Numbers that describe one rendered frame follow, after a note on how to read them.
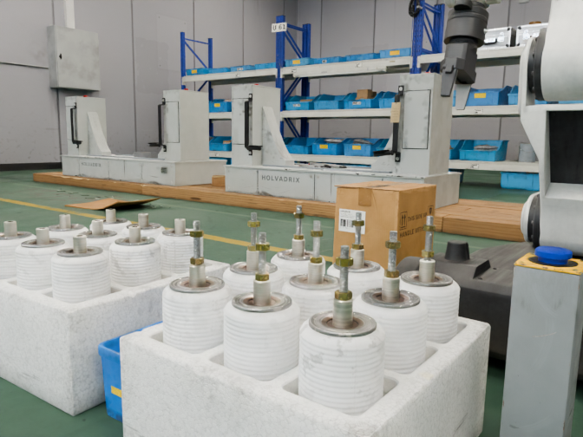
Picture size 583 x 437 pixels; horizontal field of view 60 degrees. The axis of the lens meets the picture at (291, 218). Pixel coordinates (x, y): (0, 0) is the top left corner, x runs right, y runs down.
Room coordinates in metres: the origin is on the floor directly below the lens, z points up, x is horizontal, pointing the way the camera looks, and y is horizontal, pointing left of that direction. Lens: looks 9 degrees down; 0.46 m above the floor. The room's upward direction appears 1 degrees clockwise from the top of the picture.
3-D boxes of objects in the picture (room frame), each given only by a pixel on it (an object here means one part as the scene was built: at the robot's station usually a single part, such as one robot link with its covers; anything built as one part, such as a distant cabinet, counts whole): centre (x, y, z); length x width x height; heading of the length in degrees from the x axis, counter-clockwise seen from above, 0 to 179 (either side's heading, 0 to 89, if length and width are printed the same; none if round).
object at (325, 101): (6.39, -0.52, 0.90); 0.50 x 0.38 x 0.21; 144
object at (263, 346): (0.61, 0.04, 0.16); 0.10 x 0.10 x 0.18
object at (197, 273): (0.69, 0.13, 0.26); 0.02 x 0.02 x 0.03
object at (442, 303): (0.73, -0.20, 0.16); 0.10 x 0.10 x 0.18
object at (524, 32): (5.00, -2.32, 1.42); 0.43 x 0.37 x 0.19; 146
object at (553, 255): (0.59, -0.31, 0.32); 0.04 x 0.04 x 0.02
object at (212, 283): (0.69, 0.13, 0.25); 0.08 x 0.08 x 0.01
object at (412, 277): (0.73, -0.20, 0.25); 0.08 x 0.08 x 0.01
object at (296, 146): (6.66, -0.19, 0.36); 0.50 x 0.38 x 0.21; 143
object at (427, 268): (0.73, -0.20, 0.26); 0.02 x 0.02 x 0.03
